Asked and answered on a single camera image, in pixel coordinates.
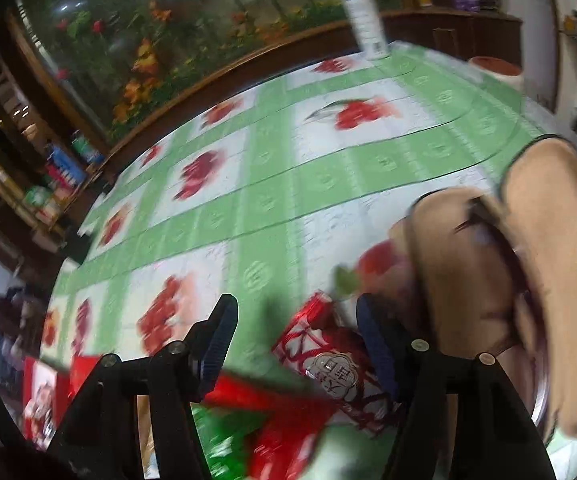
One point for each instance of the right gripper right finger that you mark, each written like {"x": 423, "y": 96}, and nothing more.
{"x": 495, "y": 437}

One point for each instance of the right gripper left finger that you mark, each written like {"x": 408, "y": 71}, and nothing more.
{"x": 98, "y": 437}

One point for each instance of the red gift box white inside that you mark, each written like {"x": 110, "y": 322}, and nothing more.
{"x": 47, "y": 393}

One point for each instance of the green snack packet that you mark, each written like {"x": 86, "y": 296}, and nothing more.
{"x": 226, "y": 437}

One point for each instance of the red snack packet right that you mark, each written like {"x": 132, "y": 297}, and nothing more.
{"x": 283, "y": 445}

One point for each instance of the red white character packet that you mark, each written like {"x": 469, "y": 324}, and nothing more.
{"x": 316, "y": 346}

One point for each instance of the blue box on shelf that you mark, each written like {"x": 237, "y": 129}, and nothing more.
{"x": 66, "y": 163}

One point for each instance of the green bag on shelf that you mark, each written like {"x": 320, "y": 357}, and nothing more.
{"x": 85, "y": 149}

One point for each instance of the flower painting glass panel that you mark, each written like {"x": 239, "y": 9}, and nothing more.
{"x": 120, "y": 60}

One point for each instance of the white spray bottle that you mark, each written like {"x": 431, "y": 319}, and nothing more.
{"x": 367, "y": 28}

